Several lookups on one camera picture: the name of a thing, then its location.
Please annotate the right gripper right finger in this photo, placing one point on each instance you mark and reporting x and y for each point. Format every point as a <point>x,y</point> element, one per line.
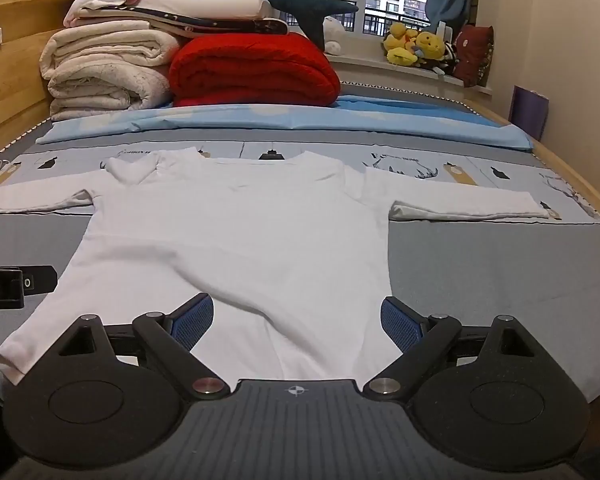
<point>424,344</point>

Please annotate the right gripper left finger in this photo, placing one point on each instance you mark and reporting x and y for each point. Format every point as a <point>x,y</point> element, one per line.
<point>168,341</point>

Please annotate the white long-sleeve shirt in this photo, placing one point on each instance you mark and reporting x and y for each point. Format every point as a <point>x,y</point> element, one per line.
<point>294,254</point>

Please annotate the wooden headboard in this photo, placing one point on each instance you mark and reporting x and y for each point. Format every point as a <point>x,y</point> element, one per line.
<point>26,26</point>

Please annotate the light blue bed sheet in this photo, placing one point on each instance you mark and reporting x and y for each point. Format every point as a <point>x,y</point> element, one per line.
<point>348,113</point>

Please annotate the cream folded quilt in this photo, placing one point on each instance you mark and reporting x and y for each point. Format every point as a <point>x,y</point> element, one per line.
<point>107,67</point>

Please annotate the purple box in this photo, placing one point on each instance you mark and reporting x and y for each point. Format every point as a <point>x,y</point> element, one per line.
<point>529,111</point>

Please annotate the red folded blanket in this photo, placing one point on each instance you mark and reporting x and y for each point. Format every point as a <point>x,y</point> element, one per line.
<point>241,68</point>

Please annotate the yellow plush toys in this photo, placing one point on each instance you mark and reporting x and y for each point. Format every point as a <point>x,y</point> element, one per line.
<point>417,48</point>

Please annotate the white folded pillow stack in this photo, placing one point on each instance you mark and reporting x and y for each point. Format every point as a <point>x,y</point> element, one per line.
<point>186,18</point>

